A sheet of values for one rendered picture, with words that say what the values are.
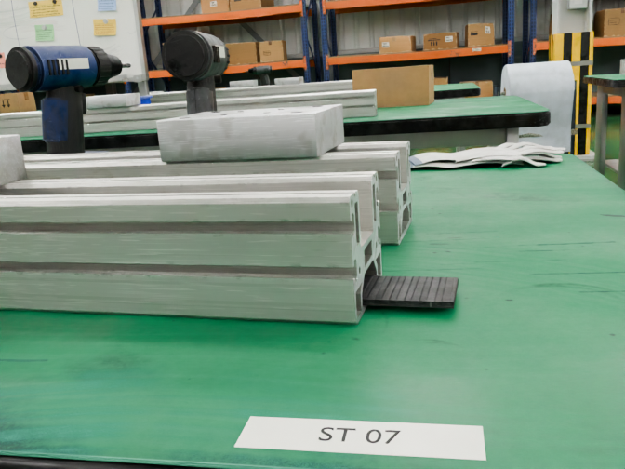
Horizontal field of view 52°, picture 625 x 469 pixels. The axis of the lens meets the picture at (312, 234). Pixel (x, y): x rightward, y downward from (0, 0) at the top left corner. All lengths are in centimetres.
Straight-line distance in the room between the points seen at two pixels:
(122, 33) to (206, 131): 316
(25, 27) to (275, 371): 378
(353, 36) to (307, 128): 1054
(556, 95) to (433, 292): 373
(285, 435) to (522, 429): 11
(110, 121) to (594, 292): 208
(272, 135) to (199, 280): 20
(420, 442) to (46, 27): 380
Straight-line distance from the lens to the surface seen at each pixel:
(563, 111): 418
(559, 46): 615
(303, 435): 31
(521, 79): 412
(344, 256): 40
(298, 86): 401
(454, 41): 1009
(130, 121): 237
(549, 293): 48
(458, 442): 30
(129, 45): 375
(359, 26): 1111
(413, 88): 257
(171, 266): 46
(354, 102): 214
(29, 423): 36
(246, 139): 61
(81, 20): 389
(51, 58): 94
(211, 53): 81
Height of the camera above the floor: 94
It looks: 14 degrees down
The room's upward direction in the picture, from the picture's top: 4 degrees counter-clockwise
